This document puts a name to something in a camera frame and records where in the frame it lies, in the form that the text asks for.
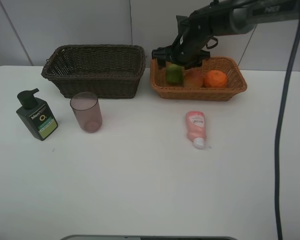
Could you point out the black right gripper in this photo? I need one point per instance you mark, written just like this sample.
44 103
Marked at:
186 50

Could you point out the green mango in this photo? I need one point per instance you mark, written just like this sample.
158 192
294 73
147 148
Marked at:
174 74

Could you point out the red yellow peach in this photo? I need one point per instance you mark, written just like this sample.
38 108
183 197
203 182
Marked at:
193 79

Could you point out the orange tangerine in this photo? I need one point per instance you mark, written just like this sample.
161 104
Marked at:
215 79

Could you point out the pink squeeze bottle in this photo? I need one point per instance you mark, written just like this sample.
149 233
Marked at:
196 128

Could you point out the translucent pink plastic cup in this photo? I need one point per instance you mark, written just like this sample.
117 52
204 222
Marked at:
86 108

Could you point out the dark green pump bottle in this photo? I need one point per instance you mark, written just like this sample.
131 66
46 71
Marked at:
36 114

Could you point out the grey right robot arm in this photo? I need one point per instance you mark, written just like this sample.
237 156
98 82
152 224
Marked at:
220 18

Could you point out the light orange wicker basket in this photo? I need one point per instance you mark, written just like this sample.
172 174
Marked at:
235 82

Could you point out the dark brown wicker basket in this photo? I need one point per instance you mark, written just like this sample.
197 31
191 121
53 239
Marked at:
111 71

